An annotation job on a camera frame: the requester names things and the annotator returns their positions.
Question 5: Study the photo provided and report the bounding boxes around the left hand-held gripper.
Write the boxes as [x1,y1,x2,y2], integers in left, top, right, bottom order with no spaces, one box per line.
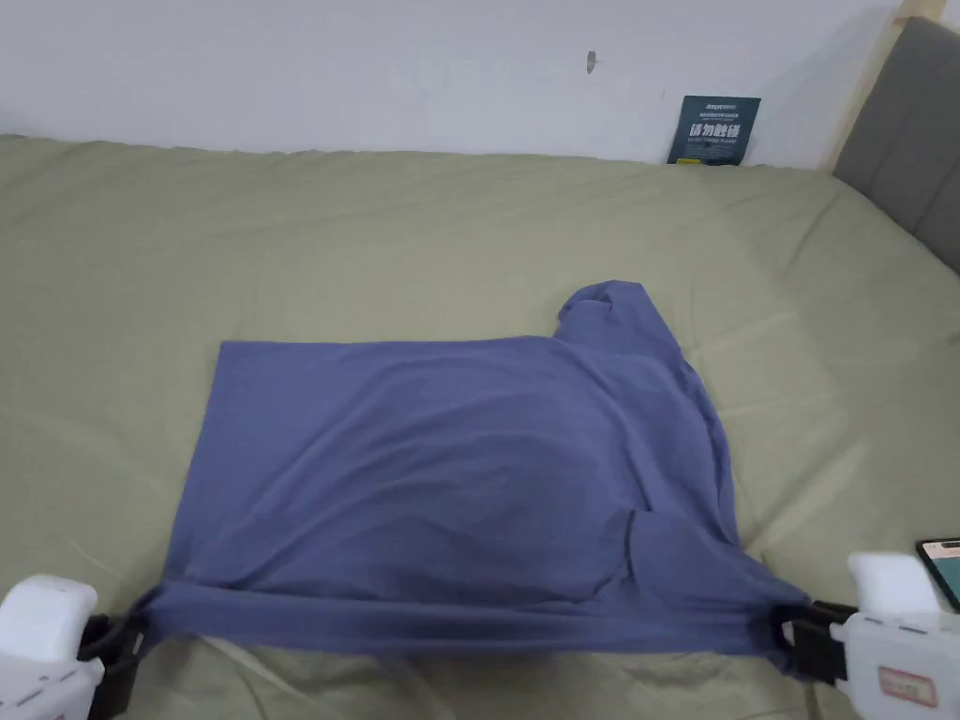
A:
[0,573,154,720]

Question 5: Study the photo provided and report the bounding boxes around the black smartphone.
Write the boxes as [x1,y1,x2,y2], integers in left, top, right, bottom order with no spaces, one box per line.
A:
[915,536,960,613]

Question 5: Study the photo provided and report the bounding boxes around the bed with pale green sheet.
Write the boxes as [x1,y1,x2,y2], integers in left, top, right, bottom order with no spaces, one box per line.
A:
[0,133,960,720]

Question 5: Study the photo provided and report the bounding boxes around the light wooden post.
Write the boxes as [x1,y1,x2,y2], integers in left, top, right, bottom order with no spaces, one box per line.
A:
[822,0,910,175]

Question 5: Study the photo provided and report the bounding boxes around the blue shirt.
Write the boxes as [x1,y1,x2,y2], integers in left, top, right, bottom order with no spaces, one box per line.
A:
[130,279,817,680]

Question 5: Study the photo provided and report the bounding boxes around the dark card with white print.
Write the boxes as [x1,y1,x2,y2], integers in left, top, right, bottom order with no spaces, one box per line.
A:
[666,95,762,167]

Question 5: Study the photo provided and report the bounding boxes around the grey padded headboard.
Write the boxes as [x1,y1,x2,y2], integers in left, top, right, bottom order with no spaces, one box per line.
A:
[832,14,960,276]

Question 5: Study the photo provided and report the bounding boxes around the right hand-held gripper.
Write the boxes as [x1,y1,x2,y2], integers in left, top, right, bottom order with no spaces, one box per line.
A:
[766,552,960,720]

